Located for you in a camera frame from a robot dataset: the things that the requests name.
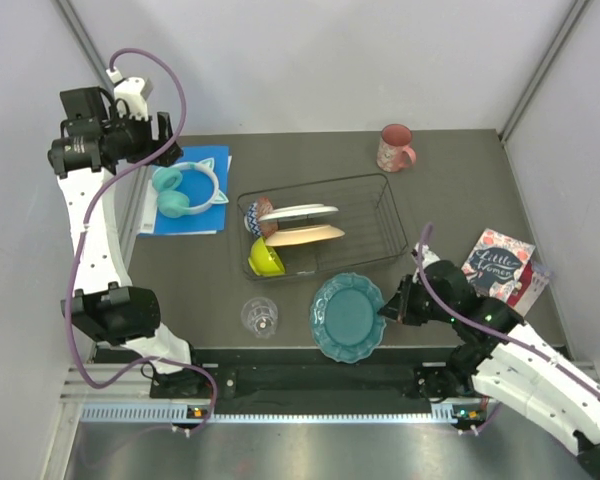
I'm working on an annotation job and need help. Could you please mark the teal cat ear headphones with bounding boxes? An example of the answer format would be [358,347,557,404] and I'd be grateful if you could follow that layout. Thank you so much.
[151,157,229,219]

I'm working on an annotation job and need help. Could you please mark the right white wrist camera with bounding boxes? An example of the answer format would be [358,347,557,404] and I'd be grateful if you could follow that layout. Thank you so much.
[410,243,441,273]

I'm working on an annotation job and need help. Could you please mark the black wire dish rack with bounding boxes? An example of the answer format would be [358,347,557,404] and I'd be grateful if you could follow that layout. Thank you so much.
[237,174,408,279]

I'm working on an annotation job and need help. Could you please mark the pink mug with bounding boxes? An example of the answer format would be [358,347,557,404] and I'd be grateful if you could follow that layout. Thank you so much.
[376,124,417,173]

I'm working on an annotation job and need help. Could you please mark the white slotted cable duct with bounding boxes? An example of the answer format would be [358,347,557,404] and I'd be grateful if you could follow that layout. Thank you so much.
[80,403,458,425]

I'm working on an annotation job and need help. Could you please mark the watermelon pattern plate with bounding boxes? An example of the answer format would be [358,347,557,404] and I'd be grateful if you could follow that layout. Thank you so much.
[259,204,339,222]

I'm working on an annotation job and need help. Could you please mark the lime green bowl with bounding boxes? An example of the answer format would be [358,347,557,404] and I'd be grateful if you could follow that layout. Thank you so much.
[247,237,286,277]

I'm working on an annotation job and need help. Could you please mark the peach bird plate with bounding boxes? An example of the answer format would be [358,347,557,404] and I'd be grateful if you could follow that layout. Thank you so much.
[265,224,345,247]

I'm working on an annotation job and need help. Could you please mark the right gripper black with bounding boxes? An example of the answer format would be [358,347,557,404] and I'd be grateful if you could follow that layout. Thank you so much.
[378,274,455,326]

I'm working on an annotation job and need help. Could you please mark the Little Women book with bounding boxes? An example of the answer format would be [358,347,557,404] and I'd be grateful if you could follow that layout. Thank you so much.
[461,228,536,306]

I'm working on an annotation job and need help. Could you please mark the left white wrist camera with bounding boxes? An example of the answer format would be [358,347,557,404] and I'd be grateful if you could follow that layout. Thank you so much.
[106,68,153,121]

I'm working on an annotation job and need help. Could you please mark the teal scalloped plate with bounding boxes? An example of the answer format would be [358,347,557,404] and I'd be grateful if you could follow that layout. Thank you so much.
[309,273,386,364]

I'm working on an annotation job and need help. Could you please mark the orange blue patterned bowl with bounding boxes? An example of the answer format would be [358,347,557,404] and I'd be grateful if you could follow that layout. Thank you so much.
[243,197,279,238]

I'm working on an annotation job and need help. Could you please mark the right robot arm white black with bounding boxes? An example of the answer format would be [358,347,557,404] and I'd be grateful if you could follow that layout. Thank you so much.
[378,260,600,479]

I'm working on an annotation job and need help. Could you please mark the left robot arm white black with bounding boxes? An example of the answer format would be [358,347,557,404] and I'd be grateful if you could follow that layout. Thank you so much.
[48,77,207,398]

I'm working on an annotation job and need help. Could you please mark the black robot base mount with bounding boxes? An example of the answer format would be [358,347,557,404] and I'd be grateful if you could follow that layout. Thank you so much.
[141,347,484,414]

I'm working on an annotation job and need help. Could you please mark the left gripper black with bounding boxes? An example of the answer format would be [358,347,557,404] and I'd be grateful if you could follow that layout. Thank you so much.
[101,106,181,168]

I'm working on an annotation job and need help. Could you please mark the clear drinking glass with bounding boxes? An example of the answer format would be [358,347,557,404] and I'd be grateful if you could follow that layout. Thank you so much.
[240,297,278,339]

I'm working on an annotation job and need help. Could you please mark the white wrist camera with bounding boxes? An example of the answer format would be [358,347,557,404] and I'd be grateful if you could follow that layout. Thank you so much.
[106,68,153,121]
[410,243,441,273]

